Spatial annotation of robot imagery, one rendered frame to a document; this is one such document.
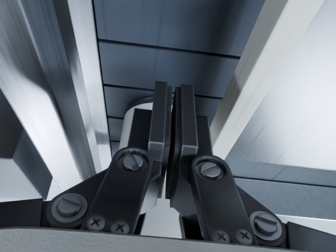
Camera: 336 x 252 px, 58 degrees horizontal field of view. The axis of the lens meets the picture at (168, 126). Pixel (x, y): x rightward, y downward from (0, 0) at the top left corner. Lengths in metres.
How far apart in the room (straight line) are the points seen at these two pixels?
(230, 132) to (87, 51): 0.09
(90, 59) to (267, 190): 0.34
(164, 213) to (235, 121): 0.06
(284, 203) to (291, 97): 0.21
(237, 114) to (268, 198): 0.31
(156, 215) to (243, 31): 0.11
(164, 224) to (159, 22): 0.10
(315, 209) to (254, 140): 0.17
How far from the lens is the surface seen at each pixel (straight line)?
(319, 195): 0.50
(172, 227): 0.17
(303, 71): 0.27
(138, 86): 0.20
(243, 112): 0.16
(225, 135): 0.18
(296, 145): 0.38
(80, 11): 0.17
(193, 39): 0.17
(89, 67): 0.20
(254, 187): 0.46
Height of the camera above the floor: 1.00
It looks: 31 degrees down
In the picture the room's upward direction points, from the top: 176 degrees counter-clockwise
